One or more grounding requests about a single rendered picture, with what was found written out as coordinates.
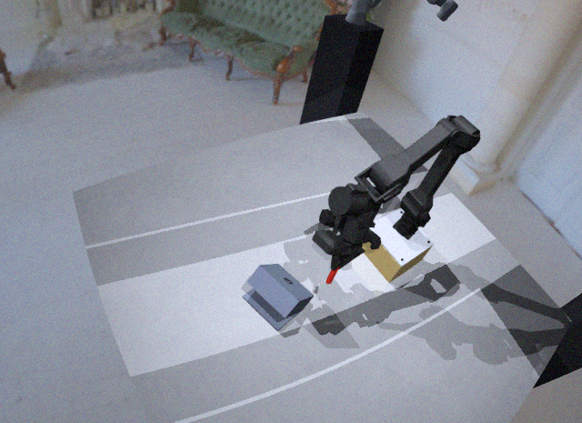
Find red peg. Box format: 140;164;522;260
326;265;341;284

